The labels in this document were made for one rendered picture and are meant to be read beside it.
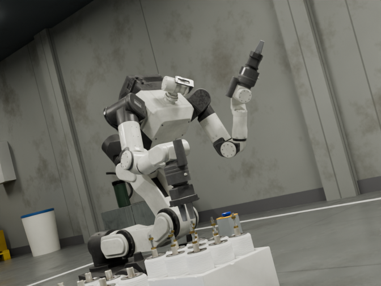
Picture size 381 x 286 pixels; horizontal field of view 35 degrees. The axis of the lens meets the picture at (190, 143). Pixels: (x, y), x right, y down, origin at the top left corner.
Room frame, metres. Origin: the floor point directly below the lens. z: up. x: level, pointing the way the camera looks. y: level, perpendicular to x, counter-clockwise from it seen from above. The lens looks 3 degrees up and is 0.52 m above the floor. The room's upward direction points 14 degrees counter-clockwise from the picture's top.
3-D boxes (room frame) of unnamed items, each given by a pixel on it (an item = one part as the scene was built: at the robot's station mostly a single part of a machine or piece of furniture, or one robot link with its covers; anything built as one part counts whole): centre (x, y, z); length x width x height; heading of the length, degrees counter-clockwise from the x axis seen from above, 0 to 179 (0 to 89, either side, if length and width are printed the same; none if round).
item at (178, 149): (2.22, 0.06, 0.60); 0.11 x 0.11 x 0.11; 36
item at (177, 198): (2.23, 0.07, 0.49); 0.13 x 0.10 x 0.12; 133
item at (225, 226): (2.65, -0.07, 0.16); 0.07 x 0.07 x 0.31; 45
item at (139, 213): (6.50, 0.67, 0.40); 0.83 x 0.66 x 0.79; 136
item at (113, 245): (3.08, 0.43, 0.28); 0.21 x 0.20 x 0.13; 46
